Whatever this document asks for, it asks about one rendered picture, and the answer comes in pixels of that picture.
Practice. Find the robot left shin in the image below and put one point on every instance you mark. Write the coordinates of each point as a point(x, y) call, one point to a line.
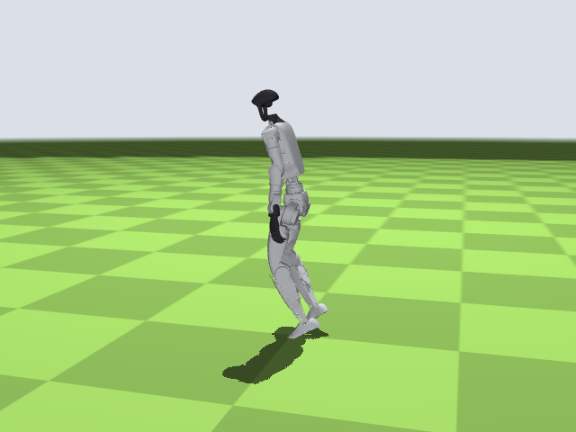
point(288, 291)

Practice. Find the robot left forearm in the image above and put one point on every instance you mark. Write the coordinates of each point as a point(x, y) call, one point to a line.
point(276, 184)

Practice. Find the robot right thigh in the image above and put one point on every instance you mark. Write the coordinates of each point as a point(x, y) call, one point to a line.
point(290, 257)

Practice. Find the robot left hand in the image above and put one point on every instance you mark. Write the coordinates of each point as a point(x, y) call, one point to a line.
point(274, 225)

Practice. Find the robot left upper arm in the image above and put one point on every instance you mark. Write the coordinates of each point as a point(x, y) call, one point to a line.
point(271, 138)

